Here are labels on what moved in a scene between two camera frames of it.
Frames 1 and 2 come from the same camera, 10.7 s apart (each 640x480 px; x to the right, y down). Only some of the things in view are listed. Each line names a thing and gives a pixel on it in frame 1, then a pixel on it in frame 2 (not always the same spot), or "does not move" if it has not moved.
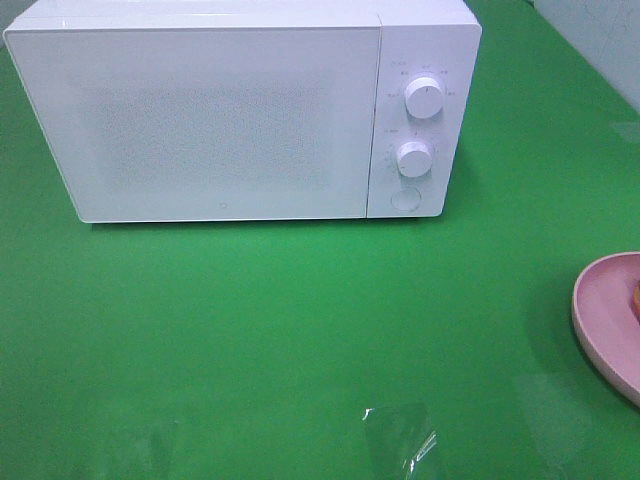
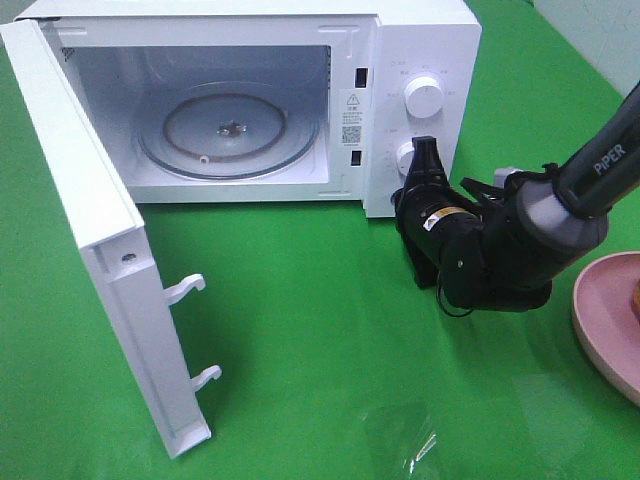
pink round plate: (605, 317) does not move
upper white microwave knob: (424, 97) does not move
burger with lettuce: (635, 303) does not move
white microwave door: (204, 123) -> (110, 232)
